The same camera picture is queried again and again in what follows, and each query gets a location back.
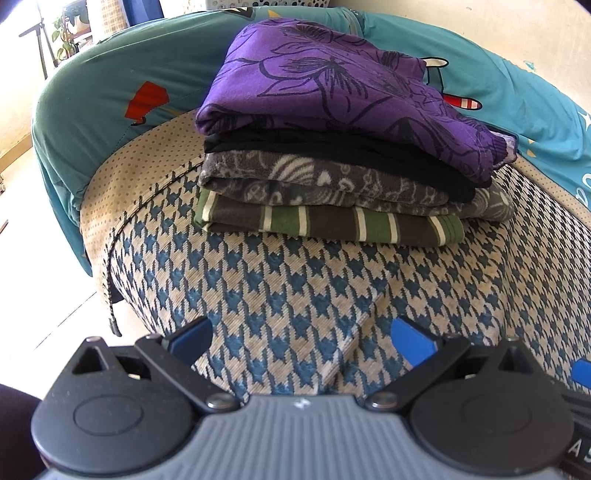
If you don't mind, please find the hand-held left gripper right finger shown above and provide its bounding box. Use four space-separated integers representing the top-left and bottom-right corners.
365 318 546 411

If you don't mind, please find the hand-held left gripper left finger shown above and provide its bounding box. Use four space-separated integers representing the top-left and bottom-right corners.
69 318 241 412

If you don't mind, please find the purple floral sweater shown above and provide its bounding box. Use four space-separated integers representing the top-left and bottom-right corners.
195 17 515 183

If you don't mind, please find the green striped folded garment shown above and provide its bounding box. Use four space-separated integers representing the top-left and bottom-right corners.
194 190 466 246

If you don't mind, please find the grey floral cloth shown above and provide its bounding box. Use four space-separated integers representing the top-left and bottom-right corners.
199 152 515 222

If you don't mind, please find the person's dark clothing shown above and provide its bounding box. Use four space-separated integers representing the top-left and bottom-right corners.
0 382 44 480

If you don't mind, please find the dark cloth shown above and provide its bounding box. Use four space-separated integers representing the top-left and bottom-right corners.
204 129 478 204

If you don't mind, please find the blue printed cover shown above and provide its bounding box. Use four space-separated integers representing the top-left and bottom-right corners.
31 4 591 278

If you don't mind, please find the potted plant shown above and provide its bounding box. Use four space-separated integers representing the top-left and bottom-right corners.
50 4 90 63

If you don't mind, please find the metal stand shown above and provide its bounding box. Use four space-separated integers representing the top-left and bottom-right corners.
18 16 54 80

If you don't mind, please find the white plastic basket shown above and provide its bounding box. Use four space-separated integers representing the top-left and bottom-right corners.
203 0 332 11

